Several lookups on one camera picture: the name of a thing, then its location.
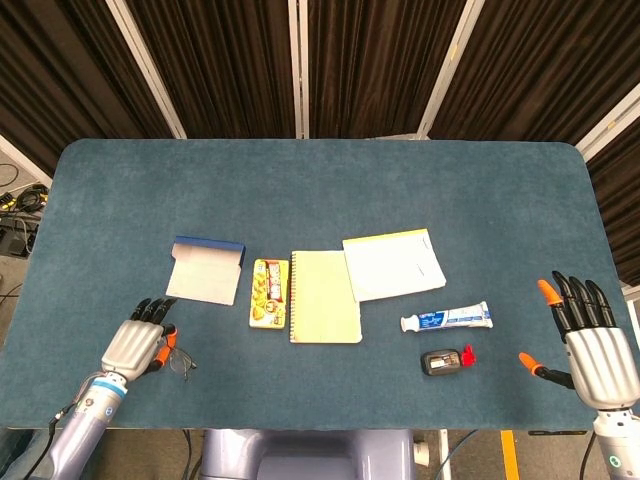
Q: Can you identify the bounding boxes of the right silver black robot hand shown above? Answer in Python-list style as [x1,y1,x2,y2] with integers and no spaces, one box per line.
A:
[518,270,640,411]

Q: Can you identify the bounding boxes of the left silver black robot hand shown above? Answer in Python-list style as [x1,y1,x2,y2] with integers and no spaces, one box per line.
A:
[99,297,180,384]

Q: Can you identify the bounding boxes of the eyeglasses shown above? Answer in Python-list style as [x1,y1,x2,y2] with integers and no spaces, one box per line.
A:
[167,347,198,382]

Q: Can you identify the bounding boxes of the grey blue-edged case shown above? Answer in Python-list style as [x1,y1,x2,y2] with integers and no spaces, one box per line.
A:
[165,235,247,306]

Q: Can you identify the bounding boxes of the yellow floor tape strip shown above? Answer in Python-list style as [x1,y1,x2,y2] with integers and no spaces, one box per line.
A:
[501,430,519,480]

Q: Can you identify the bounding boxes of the yellow curry roux box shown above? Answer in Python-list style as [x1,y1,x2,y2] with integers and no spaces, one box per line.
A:
[248,258,290,330]

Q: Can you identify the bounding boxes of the blue white toothpaste tube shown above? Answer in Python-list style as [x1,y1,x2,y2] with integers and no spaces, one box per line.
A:
[399,300,495,334]

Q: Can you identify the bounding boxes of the black floor power box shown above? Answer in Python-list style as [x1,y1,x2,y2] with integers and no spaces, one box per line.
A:
[0,218,39,259]

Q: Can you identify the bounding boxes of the black bottle with red cap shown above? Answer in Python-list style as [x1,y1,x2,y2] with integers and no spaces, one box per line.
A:
[420,344,478,376]

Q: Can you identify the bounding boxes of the dark curtain divider panel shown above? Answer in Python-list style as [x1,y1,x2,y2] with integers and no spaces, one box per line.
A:
[298,0,482,140]
[0,0,186,189]
[574,84,640,321]
[417,0,640,161]
[105,0,306,140]

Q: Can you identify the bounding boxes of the white table leg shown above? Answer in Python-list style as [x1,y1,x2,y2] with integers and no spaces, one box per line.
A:
[437,428,453,480]

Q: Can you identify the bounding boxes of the tan spiral notebook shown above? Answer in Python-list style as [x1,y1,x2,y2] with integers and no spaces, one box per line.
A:
[288,249,364,345]

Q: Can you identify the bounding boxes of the lavender robot torso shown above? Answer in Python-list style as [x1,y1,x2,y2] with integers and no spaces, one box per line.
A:
[199,428,416,480]

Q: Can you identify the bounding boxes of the white notepad yellow binding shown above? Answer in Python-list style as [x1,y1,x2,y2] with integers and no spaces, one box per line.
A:
[342,228,448,303]

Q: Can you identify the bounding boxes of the blue felt table cover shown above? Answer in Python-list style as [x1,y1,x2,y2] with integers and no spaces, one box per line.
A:
[0,138,632,431]

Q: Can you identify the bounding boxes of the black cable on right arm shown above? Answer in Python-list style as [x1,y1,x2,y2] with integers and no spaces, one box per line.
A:
[577,432,599,480]

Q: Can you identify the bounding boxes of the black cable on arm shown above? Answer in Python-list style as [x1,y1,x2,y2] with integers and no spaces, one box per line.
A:
[577,432,599,480]
[19,407,71,480]

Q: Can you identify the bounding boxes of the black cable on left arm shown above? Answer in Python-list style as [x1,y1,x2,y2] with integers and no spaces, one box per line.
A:
[19,407,71,480]

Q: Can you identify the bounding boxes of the black cable under table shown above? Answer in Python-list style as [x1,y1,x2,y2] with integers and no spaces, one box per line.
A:
[180,428,197,480]

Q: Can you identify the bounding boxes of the blue cable under table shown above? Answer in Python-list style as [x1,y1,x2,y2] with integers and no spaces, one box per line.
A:
[441,429,480,480]

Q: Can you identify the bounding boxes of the black yellow floor cable bundle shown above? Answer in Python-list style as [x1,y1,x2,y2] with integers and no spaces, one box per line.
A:
[0,182,51,217]

